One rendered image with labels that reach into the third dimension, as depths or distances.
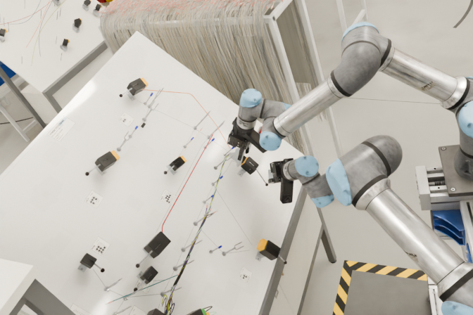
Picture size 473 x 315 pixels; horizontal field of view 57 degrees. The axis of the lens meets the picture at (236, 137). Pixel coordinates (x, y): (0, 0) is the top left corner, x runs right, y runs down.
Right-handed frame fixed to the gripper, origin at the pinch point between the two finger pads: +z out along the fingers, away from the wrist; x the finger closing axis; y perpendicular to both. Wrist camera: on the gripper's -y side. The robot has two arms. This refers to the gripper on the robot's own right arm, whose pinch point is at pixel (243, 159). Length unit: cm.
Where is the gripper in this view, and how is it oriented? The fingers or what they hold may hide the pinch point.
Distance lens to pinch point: 183.2
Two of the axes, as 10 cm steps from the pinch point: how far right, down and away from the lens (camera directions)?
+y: -8.9, -4.0, 2.2
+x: -4.4, 6.1, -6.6
